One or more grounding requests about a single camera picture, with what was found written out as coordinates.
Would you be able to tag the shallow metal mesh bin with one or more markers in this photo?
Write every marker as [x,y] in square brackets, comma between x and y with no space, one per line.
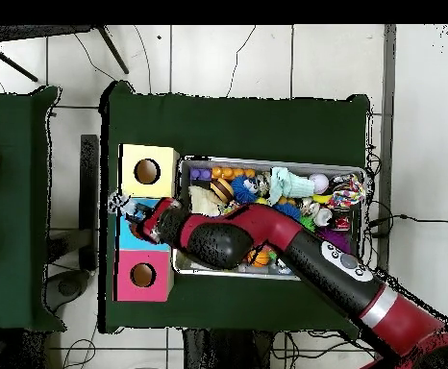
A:
[262,163]

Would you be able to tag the wooden box with three holes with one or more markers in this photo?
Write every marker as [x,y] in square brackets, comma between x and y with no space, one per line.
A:
[166,188]

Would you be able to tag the black panel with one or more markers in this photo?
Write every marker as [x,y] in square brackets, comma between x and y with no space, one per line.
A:
[89,173]

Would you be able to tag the blue spiky ball with eyes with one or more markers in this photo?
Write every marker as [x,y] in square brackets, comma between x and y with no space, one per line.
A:
[242,190]

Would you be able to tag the clear bottle with blue label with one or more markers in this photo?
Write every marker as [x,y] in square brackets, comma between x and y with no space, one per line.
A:
[128,207]

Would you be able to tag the purple spiky ball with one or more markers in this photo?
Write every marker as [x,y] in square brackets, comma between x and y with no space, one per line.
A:
[333,235]

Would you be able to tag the green spiky ball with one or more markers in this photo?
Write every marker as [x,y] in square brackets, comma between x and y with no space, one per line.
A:
[308,223]

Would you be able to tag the black tripod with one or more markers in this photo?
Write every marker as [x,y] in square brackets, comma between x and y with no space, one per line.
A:
[35,31]

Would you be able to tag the mint green cloth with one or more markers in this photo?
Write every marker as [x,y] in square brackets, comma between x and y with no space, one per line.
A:
[291,184]

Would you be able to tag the grey stand base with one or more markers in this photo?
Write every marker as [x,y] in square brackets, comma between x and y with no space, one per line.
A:
[68,288]

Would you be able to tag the dark green side table cloth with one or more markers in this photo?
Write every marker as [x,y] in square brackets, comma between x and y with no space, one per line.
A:
[12,269]

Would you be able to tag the cream cloth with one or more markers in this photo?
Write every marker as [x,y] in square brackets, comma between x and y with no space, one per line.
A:
[203,201]

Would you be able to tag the toy hamburger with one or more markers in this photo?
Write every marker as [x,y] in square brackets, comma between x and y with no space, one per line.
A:
[222,190]

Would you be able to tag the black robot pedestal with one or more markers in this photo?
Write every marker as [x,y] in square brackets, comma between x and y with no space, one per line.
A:
[224,351]

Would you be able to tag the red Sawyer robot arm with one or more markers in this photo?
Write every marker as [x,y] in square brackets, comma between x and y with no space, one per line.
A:
[278,226]

